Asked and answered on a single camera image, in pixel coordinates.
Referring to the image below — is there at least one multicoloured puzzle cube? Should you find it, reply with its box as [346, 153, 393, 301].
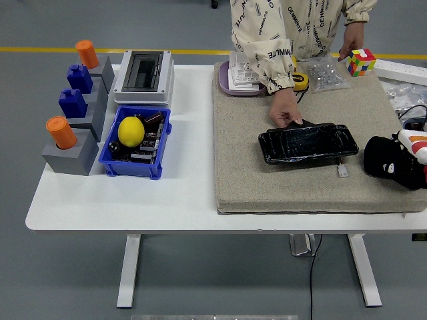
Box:
[345, 49, 377, 77]

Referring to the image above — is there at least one black circuit board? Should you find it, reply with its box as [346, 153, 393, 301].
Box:
[141, 118, 167, 151]
[129, 146, 158, 165]

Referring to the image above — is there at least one thin black cable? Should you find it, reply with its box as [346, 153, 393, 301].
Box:
[397, 105, 427, 121]

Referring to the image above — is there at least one grey holder block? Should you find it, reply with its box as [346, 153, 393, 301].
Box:
[87, 55, 116, 94]
[41, 129, 101, 177]
[68, 96, 108, 143]
[81, 75, 111, 113]

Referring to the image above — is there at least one blue block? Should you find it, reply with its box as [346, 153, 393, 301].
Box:
[66, 64, 93, 95]
[58, 88, 89, 119]

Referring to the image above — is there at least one yellow lemon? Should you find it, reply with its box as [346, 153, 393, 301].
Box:
[117, 115, 146, 148]

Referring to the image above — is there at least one blue bowl with capacitors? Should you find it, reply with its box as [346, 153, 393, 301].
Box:
[402, 119, 427, 134]

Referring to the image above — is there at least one clear bag of small parts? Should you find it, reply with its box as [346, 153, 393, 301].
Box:
[380, 81, 427, 113]

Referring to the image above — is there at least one blue plastic bin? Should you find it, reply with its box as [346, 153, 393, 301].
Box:
[98, 105, 173, 181]

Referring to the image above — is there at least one clear bag of metal nuts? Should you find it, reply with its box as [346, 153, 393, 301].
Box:
[302, 55, 352, 94]

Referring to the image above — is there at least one white perforated rail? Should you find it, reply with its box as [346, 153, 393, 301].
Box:
[373, 59, 427, 87]

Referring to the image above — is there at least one black glossy panel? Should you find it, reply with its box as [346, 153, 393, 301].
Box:
[258, 121, 360, 166]

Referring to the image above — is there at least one person's right hand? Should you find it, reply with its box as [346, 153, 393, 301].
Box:
[268, 91, 304, 129]

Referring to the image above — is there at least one white plastic frame part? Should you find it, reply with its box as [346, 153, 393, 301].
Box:
[228, 50, 264, 93]

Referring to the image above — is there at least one black rag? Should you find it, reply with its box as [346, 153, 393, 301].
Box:
[362, 135, 427, 191]

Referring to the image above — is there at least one purple tray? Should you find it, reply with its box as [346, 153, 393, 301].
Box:
[218, 60, 268, 97]

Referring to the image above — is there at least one orange cylinder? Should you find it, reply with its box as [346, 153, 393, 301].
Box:
[45, 115, 78, 150]
[75, 39, 100, 69]

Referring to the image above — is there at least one white connector plug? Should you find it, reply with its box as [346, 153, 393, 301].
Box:
[336, 156, 348, 179]

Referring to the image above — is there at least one yellow tape measure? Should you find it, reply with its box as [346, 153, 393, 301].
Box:
[290, 55, 310, 105]

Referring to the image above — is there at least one grey-brown mat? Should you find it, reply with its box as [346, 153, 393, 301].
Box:
[212, 61, 427, 216]

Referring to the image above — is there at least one person's torso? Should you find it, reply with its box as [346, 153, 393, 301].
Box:
[230, 0, 350, 64]

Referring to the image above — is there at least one metal bracket under table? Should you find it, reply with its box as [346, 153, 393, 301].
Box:
[288, 234, 318, 257]

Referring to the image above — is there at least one brown cylinder capacitor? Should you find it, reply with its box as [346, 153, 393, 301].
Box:
[144, 111, 165, 127]

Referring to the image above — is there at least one grey electrical enclosure box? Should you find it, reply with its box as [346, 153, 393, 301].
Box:
[113, 49, 175, 107]

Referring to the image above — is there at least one black floor cable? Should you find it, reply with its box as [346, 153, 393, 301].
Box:
[309, 234, 324, 320]

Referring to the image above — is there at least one white table leg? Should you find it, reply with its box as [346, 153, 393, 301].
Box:
[115, 234, 141, 309]
[346, 234, 384, 308]

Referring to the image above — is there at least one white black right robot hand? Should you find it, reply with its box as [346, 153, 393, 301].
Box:
[382, 129, 427, 183]

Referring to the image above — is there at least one person's left hand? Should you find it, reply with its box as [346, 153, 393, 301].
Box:
[337, 25, 366, 63]

